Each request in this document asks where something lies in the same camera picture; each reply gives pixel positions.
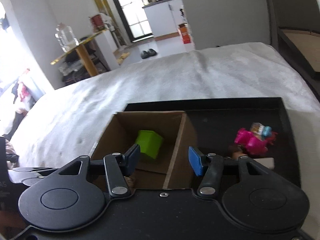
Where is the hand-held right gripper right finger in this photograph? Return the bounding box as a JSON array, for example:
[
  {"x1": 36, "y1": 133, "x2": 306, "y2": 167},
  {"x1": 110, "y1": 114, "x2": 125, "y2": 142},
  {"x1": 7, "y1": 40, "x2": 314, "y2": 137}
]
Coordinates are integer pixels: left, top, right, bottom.
[{"x1": 188, "y1": 146, "x2": 285, "y2": 198}]

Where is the white kitchen cabinet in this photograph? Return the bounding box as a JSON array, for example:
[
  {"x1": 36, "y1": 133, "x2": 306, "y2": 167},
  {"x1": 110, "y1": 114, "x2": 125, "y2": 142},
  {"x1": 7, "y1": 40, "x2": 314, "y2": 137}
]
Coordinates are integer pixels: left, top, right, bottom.
[{"x1": 143, "y1": 0, "x2": 190, "y2": 40}]

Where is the clear glass bottle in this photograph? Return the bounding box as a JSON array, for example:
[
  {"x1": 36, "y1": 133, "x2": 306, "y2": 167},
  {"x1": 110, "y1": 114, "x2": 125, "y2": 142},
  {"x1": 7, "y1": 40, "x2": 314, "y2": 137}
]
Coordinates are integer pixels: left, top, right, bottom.
[{"x1": 55, "y1": 24, "x2": 79, "y2": 53}]

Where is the black tray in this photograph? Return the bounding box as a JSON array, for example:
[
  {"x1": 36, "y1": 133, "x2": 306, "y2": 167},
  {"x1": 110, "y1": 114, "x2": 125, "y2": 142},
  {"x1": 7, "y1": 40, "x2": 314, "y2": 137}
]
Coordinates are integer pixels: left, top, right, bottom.
[{"x1": 124, "y1": 97, "x2": 302, "y2": 189}]

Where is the black-framed glass door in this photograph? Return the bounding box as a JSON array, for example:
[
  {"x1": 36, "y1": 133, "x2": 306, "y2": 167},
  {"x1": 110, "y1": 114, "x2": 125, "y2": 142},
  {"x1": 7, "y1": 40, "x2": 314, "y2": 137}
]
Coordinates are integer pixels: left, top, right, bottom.
[{"x1": 105, "y1": 0, "x2": 154, "y2": 43}]

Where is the white cloth item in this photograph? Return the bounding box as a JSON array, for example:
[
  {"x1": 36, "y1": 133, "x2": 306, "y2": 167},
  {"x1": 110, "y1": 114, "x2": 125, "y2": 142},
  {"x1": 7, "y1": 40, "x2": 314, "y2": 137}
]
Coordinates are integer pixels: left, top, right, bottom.
[{"x1": 100, "y1": 12, "x2": 113, "y2": 26}]

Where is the pile of clothes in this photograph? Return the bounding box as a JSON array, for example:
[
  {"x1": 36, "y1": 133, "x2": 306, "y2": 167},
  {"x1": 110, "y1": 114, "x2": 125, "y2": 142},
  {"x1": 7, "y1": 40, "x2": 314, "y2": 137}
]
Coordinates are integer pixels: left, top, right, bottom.
[{"x1": 10, "y1": 69, "x2": 35, "y2": 105}]

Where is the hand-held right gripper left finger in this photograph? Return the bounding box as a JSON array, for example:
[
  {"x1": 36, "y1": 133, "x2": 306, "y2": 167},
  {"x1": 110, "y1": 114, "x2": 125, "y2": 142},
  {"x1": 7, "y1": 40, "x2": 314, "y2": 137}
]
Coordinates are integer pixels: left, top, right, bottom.
[{"x1": 44, "y1": 144, "x2": 141, "y2": 198}]

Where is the teal toy figure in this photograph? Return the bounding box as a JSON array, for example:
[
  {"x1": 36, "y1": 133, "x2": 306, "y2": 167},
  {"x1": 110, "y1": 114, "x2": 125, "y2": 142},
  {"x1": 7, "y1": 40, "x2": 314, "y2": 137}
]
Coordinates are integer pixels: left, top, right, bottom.
[{"x1": 251, "y1": 122, "x2": 272, "y2": 138}]

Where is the red box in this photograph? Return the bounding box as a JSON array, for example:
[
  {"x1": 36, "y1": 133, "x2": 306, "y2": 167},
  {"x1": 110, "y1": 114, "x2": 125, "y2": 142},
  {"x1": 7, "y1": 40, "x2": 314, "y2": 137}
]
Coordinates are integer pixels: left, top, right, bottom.
[{"x1": 89, "y1": 14, "x2": 105, "y2": 29}]

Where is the pink toy figure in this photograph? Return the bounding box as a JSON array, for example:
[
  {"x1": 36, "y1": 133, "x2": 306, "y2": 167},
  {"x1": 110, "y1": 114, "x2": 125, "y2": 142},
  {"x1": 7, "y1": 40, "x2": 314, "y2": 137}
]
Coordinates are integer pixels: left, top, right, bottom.
[{"x1": 235, "y1": 127, "x2": 278, "y2": 158}]

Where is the orange cardboard box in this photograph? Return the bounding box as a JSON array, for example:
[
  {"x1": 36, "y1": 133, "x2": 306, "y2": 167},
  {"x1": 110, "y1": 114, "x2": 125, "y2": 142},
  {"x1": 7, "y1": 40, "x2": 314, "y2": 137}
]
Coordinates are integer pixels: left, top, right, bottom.
[{"x1": 177, "y1": 24, "x2": 193, "y2": 45}]

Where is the brown cardboard box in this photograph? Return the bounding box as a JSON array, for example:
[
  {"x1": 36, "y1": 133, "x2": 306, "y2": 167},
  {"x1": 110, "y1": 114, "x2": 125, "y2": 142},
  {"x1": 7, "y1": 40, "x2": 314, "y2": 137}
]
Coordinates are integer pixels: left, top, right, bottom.
[{"x1": 90, "y1": 110, "x2": 198, "y2": 190}]

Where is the dark bag under table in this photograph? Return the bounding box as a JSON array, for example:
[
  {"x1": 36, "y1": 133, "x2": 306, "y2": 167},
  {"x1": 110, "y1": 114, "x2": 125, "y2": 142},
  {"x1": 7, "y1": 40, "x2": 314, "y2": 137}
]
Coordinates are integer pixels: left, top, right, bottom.
[{"x1": 59, "y1": 51, "x2": 110, "y2": 83}]

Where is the gold-rimmed side table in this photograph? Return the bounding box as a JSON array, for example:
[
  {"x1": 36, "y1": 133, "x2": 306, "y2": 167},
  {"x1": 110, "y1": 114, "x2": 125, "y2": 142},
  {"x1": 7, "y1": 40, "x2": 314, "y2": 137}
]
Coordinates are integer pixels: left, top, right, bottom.
[{"x1": 50, "y1": 29, "x2": 110, "y2": 77}]

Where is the green toy block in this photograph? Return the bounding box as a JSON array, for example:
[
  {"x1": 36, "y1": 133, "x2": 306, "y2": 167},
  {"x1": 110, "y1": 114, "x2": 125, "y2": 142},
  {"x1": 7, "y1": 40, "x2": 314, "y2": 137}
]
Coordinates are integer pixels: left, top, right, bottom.
[{"x1": 135, "y1": 130, "x2": 164, "y2": 159}]

